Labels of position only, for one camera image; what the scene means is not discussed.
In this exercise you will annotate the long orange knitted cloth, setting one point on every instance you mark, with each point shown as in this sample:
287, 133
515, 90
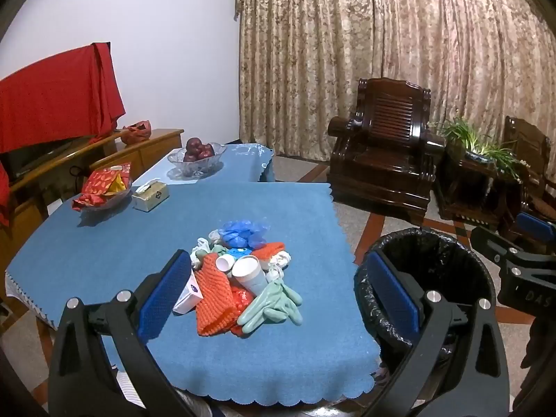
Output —
213, 299

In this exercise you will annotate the red cloth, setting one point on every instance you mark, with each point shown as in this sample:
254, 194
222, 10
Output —
52, 95

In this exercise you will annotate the red snack packets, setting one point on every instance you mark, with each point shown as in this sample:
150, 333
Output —
102, 180

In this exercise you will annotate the narrow dark wooden armchair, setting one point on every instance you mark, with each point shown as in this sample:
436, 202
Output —
530, 147

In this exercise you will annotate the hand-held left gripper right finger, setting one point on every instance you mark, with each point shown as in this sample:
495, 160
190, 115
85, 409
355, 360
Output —
395, 295

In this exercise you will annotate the green rubber glove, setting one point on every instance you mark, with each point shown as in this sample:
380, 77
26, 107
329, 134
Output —
284, 302
256, 317

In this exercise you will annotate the glass snack bowl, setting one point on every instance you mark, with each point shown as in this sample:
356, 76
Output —
117, 197

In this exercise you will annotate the black television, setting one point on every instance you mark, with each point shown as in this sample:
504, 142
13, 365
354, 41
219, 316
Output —
34, 156

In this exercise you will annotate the large white paper cup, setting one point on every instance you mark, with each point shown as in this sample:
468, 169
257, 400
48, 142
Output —
249, 276

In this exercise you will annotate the red plastic bag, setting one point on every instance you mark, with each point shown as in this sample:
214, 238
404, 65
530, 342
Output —
241, 302

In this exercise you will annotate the light blue printed packet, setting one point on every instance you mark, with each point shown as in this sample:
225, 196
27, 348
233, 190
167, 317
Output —
239, 252

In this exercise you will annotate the dark wooden side table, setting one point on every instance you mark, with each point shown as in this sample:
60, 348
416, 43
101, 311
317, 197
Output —
464, 186

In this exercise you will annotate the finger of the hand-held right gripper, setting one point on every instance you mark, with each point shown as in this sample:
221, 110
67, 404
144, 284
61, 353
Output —
536, 226
491, 241

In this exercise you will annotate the beige patterned curtain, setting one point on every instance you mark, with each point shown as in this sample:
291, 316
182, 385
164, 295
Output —
369, 30

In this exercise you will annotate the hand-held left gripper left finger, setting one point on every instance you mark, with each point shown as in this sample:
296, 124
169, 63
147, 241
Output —
167, 295

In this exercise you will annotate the small white paper cup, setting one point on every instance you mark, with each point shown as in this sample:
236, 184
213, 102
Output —
225, 264

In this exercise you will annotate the glass fruit bowl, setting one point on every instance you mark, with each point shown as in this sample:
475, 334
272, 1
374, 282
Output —
200, 166

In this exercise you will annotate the white tissue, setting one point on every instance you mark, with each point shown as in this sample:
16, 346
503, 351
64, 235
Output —
280, 259
202, 249
274, 274

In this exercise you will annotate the large blue tablecloth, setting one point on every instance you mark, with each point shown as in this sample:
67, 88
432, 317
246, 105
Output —
130, 243

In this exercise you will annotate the small blue tablecloth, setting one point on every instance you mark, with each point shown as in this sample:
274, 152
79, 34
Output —
243, 165

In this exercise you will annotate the tissue box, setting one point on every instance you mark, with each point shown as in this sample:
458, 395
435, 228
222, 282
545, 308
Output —
150, 195

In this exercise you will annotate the light wooden cabinet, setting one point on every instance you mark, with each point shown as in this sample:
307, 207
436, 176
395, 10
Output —
147, 150

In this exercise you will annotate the blue plastic bag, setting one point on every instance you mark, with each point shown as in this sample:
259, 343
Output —
243, 230

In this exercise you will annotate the small white box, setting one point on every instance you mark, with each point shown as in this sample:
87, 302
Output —
187, 295

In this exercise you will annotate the green potted plant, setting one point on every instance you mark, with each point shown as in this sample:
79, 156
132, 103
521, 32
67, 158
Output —
464, 134

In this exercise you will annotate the trash bin with black bag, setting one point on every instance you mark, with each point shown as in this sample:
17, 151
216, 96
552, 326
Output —
438, 256

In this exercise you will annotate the short orange knitted cloth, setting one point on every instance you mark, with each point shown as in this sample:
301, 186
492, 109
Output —
269, 251

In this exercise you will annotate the orange plastic bag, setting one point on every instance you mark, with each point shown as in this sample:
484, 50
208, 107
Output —
135, 132

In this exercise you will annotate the wide dark wooden armchair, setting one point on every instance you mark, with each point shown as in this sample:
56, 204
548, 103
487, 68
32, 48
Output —
382, 156

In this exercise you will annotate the pile of red apples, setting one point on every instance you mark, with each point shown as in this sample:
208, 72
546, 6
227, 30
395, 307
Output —
197, 150

